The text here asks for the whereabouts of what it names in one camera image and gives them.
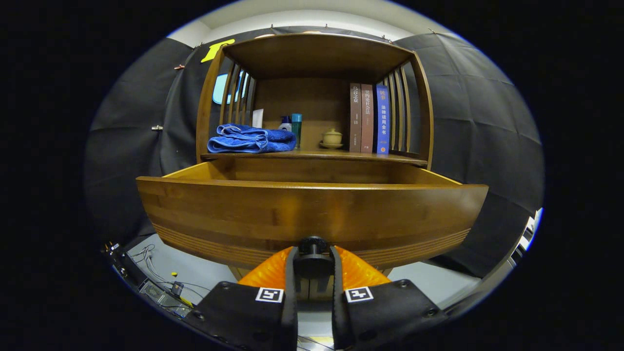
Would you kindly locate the beige lidded tea cup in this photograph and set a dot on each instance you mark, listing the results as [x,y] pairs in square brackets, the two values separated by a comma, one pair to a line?
[332,138]

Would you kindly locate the white and black equipment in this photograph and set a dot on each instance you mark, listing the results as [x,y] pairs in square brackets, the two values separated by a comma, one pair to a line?
[525,239]

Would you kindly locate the brown wooden cabinet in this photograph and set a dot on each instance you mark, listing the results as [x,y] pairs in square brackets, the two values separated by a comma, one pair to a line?
[312,58]

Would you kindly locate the white and blue lotion bottle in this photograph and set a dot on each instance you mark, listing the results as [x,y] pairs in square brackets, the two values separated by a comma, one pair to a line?
[286,126]

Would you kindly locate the black backdrop cloth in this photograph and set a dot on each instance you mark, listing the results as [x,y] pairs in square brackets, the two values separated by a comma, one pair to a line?
[487,122]

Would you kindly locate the blue folded towel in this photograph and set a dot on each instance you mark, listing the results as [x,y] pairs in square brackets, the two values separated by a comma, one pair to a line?
[243,141]

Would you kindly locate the reddish brown book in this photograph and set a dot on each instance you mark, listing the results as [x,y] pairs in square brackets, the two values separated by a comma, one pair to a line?
[367,117]

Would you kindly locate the wooden countertop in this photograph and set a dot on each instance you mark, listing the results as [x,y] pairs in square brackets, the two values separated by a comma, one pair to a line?
[341,156]

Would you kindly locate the dark brown book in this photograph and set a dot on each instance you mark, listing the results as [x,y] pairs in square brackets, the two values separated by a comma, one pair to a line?
[355,117]

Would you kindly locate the blue book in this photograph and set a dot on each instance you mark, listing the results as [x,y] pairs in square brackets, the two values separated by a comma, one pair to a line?
[381,117]

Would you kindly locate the wooden drawer with black knob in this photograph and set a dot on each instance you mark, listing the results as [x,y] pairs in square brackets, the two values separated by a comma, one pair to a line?
[312,209]

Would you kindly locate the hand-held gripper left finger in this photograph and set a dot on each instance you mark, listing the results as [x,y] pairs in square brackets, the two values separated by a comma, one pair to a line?
[291,312]

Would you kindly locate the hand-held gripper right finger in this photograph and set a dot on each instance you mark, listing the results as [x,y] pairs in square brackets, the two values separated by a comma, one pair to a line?
[337,312]

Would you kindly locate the white tube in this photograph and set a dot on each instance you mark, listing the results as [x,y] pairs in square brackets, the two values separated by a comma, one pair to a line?
[258,118]

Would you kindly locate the teal bottle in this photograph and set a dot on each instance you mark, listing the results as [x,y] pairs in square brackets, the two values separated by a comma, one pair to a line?
[296,131]

